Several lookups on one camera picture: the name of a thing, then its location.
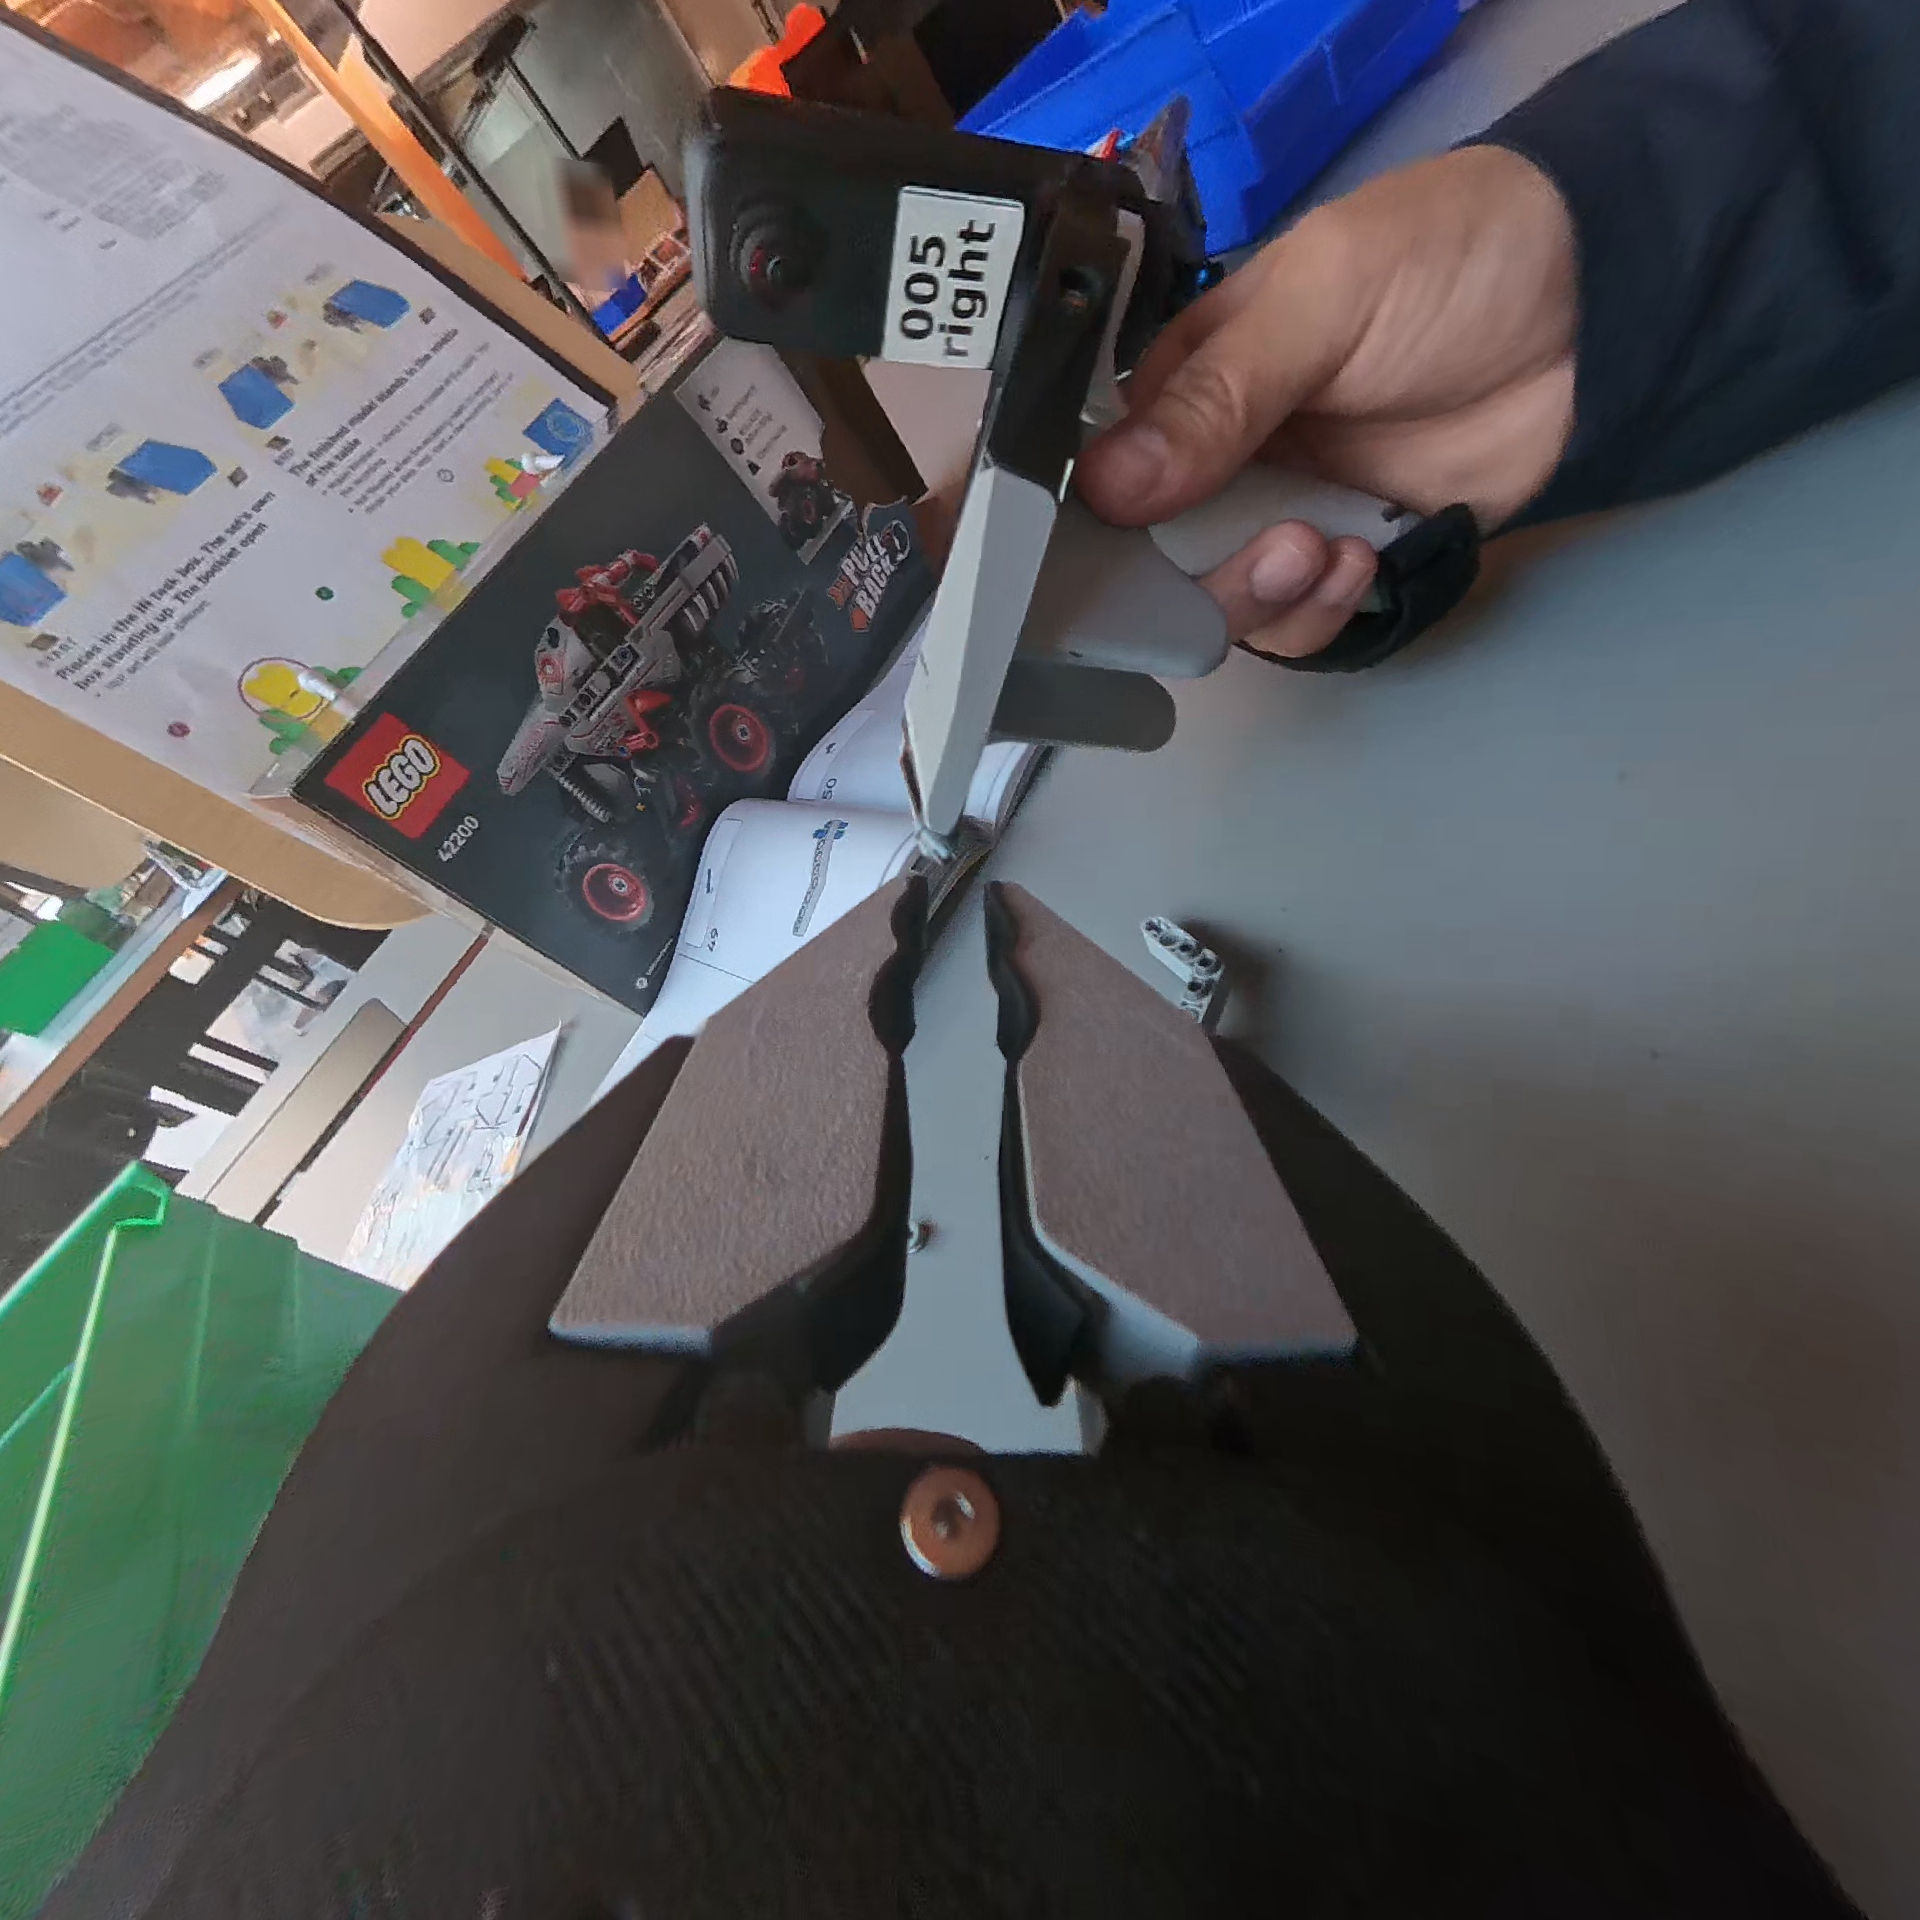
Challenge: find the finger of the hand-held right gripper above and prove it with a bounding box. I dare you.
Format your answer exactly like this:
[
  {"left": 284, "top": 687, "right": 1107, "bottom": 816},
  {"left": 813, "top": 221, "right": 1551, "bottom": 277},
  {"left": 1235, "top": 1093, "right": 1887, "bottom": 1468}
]
[{"left": 899, "top": 457, "right": 1063, "bottom": 846}]

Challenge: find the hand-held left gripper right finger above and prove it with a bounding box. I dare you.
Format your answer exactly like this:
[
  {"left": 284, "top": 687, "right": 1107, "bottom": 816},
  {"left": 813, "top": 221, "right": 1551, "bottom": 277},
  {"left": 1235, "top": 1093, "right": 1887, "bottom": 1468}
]
[{"left": 980, "top": 882, "right": 1357, "bottom": 1406}]

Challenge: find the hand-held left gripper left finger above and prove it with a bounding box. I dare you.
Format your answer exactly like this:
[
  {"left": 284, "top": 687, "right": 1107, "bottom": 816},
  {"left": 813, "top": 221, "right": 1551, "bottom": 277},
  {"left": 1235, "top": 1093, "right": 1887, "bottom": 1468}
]
[{"left": 549, "top": 876, "right": 924, "bottom": 1406}]

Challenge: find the light grey bent lego beam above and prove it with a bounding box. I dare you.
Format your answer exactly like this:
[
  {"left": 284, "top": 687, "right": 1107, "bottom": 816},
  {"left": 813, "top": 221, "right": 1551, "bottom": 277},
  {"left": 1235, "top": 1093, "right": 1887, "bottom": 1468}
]
[{"left": 1142, "top": 917, "right": 1226, "bottom": 1026}]

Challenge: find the person's right forearm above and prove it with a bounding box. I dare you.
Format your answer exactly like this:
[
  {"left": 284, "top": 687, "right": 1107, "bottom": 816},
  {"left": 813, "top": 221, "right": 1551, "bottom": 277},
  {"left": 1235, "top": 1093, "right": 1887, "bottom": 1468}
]
[{"left": 1464, "top": 0, "right": 1920, "bottom": 530}]

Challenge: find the lego sticker sheet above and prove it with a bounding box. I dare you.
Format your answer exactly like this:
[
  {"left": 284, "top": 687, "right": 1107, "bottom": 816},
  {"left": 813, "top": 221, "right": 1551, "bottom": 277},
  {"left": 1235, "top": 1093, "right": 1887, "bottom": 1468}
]
[{"left": 343, "top": 1023, "right": 567, "bottom": 1292}]

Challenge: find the lego instruction booklet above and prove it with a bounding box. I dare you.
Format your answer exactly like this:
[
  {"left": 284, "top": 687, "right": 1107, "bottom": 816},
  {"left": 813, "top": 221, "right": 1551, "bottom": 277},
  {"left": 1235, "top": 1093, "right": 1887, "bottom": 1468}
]
[{"left": 592, "top": 661, "right": 1052, "bottom": 1113}]

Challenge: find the black lego set box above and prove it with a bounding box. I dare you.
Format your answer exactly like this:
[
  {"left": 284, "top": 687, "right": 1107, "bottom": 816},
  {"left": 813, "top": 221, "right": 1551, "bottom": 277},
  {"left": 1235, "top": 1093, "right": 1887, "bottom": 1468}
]
[{"left": 244, "top": 336, "right": 963, "bottom": 1016}]

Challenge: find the person's right hand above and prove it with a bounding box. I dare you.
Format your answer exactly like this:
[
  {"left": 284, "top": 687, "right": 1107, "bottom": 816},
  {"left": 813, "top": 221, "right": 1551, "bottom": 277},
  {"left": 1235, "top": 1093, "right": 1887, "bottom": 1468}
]
[{"left": 1079, "top": 141, "right": 1584, "bottom": 661}]

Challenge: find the blue plastic bin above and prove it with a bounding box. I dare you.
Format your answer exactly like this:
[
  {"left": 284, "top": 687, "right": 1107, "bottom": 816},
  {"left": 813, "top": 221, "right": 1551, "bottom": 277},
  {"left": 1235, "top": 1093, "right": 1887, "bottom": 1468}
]
[{"left": 958, "top": 0, "right": 1464, "bottom": 261}]

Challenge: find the printed instruction sheet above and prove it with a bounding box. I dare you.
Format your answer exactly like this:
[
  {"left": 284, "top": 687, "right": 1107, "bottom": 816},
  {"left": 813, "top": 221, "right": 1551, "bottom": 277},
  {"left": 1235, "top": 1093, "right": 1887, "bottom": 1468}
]
[{"left": 0, "top": 12, "right": 618, "bottom": 800}]

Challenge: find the green plastic bin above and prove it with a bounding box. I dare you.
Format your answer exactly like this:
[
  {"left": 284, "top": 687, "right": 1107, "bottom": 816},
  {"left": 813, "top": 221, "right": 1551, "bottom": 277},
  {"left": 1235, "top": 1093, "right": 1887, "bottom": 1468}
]
[{"left": 0, "top": 1165, "right": 408, "bottom": 1920}]

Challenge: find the tan wooden board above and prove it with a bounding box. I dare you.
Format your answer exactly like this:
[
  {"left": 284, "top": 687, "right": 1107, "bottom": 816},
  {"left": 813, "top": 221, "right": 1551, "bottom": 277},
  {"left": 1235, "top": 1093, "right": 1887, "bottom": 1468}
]
[{"left": 0, "top": 684, "right": 439, "bottom": 937}]

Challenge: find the small green bin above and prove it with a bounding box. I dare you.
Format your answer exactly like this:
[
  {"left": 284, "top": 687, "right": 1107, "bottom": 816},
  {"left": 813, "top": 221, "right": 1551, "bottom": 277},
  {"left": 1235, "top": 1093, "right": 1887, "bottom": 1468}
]
[{"left": 0, "top": 917, "right": 110, "bottom": 1039}]

